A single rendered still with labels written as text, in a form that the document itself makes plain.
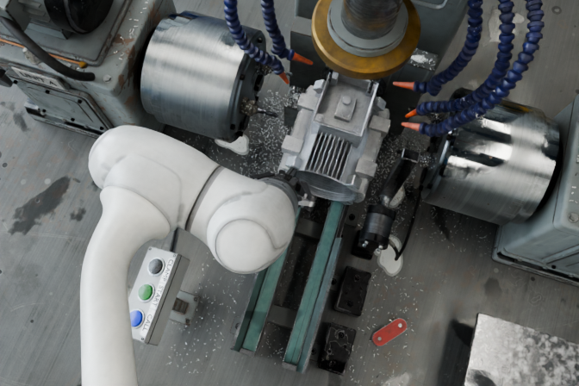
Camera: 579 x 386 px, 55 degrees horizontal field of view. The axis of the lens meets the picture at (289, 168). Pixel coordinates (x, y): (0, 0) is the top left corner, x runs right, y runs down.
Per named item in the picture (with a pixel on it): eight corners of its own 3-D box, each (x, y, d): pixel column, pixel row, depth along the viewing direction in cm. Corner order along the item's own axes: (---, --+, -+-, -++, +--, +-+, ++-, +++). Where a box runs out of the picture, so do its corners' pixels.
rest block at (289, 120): (290, 103, 146) (290, 82, 135) (315, 111, 146) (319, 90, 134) (283, 123, 144) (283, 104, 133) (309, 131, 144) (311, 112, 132)
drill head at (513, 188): (402, 106, 134) (428, 52, 110) (575, 155, 130) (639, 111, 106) (376, 202, 126) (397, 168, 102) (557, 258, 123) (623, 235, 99)
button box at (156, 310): (162, 252, 113) (147, 244, 109) (191, 259, 110) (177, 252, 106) (129, 336, 108) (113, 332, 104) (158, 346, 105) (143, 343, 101)
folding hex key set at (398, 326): (376, 349, 127) (377, 349, 126) (368, 336, 128) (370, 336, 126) (407, 328, 129) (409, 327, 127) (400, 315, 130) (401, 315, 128)
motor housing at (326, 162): (305, 108, 133) (308, 70, 115) (382, 133, 131) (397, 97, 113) (277, 185, 127) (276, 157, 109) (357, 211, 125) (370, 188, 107)
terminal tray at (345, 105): (326, 84, 118) (328, 67, 111) (375, 99, 117) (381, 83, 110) (308, 134, 114) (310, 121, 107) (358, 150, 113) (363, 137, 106)
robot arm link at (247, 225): (312, 198, 81) (231, 157, 82) (297, 228, 66) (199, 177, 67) (279, 260, 84) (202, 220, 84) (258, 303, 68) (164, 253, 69)
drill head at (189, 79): (144, 31, 140) (115, -35, 116) (283, 71, 136) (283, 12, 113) (103, 120, 132) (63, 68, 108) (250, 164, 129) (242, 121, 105)
